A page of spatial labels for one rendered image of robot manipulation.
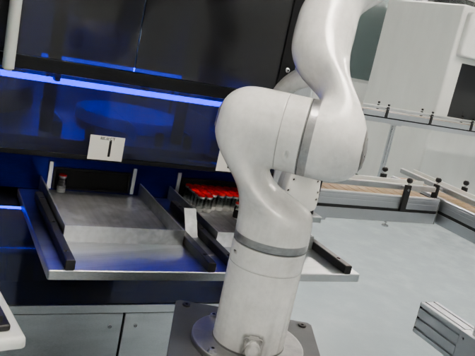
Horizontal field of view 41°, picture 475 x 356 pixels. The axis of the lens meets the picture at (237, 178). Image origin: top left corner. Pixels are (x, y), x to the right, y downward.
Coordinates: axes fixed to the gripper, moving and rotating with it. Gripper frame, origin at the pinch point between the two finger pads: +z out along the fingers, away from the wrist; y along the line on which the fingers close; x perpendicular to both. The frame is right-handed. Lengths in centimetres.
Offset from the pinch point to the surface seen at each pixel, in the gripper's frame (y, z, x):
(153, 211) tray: 28.4, 3.8, -18.1
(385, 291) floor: -180, 92, -153
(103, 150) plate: 41.6, -9.2, -23.5
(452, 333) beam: -85, 40, -16
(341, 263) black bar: -6.3, 2.5, 14.3
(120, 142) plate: 37.8, -11.6, -23.5
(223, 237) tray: 18.5, 2.1, 2.4
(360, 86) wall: -371, -5, -483
